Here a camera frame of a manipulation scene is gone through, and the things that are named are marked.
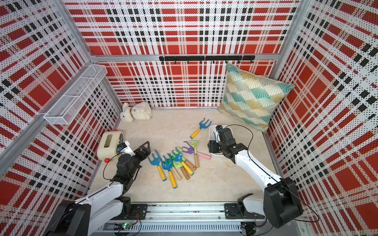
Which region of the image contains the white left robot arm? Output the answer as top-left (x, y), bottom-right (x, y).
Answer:
top-left (43, 141), bottom-right (151, 236)

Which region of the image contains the white wire mesh shelf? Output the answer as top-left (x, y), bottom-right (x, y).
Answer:
top-left (43, 65), bottom-right (106, 125)

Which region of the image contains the teal yellow patterned pillow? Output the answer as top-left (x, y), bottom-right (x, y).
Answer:
top-left (218, 64), bottom-right (295, 132)

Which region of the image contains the purple rake pink handle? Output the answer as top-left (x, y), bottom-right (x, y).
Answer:
top-left (182, 141), bottom-right (211, 160)

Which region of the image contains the dark green rake wooden handle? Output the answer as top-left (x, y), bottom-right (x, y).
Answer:
top-left (168, 153), bottom-right (182, 181)

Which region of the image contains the cream toy clock radio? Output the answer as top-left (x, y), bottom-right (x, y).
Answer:
top-left (97, 130), bottom-right (124, 163)

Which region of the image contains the light green rake wooden handle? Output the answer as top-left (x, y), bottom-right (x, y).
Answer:
top-left (190, 141), bottom-right (200, 168)

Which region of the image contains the white plush bunny toy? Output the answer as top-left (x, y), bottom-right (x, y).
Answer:
top-left (120, 102), bottom-right (153, 123)

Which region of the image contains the white storage box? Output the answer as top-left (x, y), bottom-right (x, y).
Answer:
top-left (208, 124), bottom-right (237, 157)

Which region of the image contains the black hook rail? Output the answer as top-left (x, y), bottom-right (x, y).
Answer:
top-left (159, 55), bottom-right (256, 63)

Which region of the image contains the metal base rail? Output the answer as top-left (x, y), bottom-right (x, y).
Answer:
top-left (94, 197), bottom-right (310, 236)

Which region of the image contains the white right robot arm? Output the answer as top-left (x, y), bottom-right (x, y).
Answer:
top-left (207, 125), bottom-right (303, 228)

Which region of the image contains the light green fork wooden handle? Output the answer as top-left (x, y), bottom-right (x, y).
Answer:
top-left (171, 154), bottom-right (190, 180)

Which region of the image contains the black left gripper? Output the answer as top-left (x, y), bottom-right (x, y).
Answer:
top-left (129, 141), bottom-right (151, 177)

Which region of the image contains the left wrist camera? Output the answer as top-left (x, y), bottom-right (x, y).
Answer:
top-left (117, 141), bottom-right (135, 156)

